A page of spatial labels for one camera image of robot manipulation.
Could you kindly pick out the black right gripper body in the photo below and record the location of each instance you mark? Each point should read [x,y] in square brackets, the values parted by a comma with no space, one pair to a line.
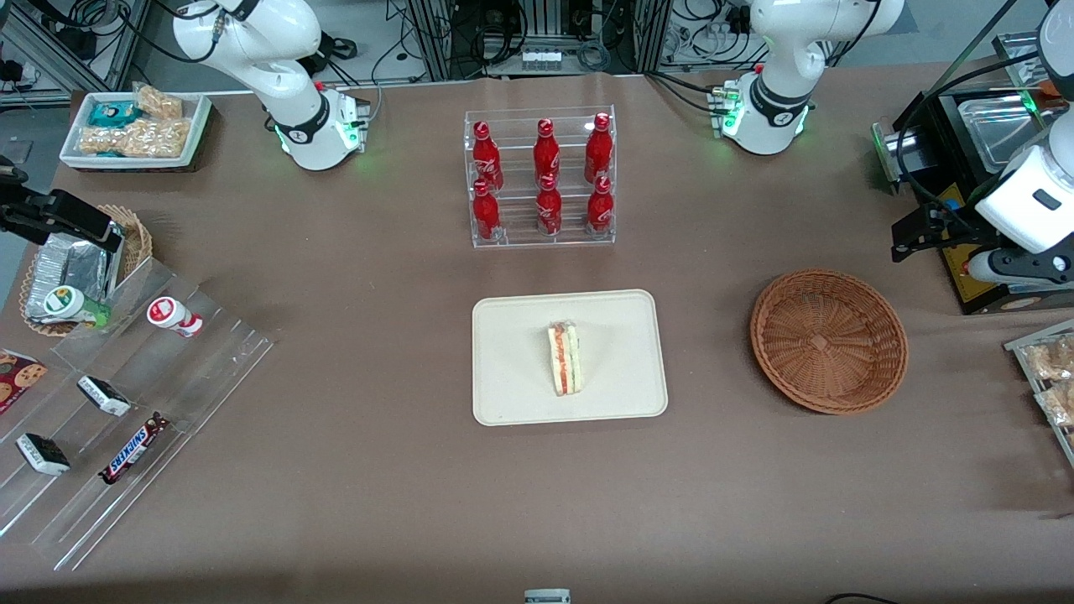
[17,213]

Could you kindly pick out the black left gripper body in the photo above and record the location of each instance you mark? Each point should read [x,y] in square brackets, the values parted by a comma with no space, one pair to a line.
[957,223]

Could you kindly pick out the triangular sandwich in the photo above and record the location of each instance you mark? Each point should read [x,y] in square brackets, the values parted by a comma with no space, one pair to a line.
[564,359]

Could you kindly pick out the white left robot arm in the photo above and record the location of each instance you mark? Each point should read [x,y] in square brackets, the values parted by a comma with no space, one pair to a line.
[789,50]

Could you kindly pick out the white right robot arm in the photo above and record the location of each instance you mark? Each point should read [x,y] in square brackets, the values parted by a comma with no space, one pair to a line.
[268,50]

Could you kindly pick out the foil wrapped sandwich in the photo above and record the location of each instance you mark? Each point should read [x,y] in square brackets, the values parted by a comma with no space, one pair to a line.
[71,264]

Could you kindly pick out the small wicker basket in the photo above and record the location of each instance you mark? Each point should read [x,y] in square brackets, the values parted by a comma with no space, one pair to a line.
[138,239]

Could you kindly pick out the grey snack tray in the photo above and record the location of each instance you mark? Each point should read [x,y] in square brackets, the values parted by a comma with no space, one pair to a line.
[1022,348]

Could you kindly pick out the large round wicker basket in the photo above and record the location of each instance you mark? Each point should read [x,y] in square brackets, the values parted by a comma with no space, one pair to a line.
[826,342]

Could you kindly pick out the white rectangular snack tray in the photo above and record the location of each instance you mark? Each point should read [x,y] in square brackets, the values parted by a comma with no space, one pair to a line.
[197,126]

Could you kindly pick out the beige plastic tray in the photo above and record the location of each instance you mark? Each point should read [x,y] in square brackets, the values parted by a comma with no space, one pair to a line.
[621,356]

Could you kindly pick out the black box appliance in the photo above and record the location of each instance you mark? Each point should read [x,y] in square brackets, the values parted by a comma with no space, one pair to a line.
[940,143]

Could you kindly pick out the green label yoghurt bottle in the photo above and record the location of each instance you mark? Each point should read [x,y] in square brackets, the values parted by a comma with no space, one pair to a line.
[71,304]

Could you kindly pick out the large peanut cracker packet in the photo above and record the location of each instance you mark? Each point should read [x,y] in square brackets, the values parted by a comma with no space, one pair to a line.
[138,138]

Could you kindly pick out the stainless steel pan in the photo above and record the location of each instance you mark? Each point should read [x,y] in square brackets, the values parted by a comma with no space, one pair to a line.
[998,126]

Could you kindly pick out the teal snack packet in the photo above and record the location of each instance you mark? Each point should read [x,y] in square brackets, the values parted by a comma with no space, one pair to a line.
[113,112]

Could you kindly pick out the red label yoghurt bottle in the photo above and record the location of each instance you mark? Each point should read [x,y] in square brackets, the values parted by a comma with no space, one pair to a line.
[172,315]

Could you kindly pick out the small rice cracker packet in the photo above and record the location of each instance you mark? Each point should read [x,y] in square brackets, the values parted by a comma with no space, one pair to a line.
[159,102]

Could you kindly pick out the chocolate chip cookie pack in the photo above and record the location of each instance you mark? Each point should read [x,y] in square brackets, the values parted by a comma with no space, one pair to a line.
[21,377]

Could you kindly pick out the clear bag of crackers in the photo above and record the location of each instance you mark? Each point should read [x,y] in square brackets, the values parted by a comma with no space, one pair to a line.
[1053,361]
[1059,404]

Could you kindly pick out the black white snack bar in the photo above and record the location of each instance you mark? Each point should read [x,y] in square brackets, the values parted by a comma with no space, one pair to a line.
[104,396]
[42,454]

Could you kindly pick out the clear acrylic stepped display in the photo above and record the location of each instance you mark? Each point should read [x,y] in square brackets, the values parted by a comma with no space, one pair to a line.
[185,377]

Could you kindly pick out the snickers chocolate bar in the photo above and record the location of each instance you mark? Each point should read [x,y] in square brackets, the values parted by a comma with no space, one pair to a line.
[132,449]

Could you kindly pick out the red cola bottle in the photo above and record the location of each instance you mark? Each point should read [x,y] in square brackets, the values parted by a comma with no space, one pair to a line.
[597,147]
[485,155]
[599,208]
[485,214]
[545,151]
[549,210]

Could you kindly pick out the clear acrylic bottle rack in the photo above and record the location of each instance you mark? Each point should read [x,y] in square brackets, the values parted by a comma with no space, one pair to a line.
[516,239]

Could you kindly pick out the white connector block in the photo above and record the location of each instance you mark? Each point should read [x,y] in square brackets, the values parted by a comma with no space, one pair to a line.
[541,60]

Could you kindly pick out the white labelled object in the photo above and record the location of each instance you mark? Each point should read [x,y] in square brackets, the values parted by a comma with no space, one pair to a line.
[547,596]

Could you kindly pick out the aluminium profile frame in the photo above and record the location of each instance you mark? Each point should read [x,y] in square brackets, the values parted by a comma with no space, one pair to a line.
[117,50]

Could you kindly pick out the aluminium frame rack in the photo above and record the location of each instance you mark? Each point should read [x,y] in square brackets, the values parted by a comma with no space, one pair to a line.
[436,38]

